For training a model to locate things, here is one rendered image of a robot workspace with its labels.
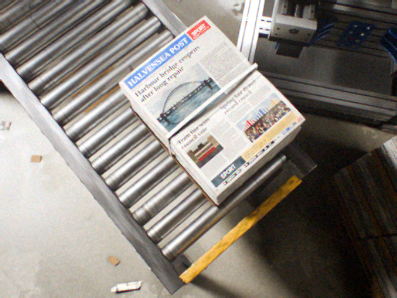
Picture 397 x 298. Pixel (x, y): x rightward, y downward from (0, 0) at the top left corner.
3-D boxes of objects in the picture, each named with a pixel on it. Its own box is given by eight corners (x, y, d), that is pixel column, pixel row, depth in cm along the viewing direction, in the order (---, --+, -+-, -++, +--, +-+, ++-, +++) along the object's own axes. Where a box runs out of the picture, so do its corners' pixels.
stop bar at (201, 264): (302, 182, 118) (303, 181, 117) (186, 286, 111) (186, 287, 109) (294, 174, 119) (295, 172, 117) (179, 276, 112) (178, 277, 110)
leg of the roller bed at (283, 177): (269, 199, 197) (307, 172, 131) (260, 207, 196) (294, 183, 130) (261, 190, 198) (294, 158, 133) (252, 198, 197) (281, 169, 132)
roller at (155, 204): (262, 129, 125) (256, 117, 122) (141, 232, 117) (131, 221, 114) (253, 125, 129) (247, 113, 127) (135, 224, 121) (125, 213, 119)
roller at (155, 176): (248, 113, 126) (241, 101, 124) (127, 214, 118) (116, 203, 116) (239, 110, 130) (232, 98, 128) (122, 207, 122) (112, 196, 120)
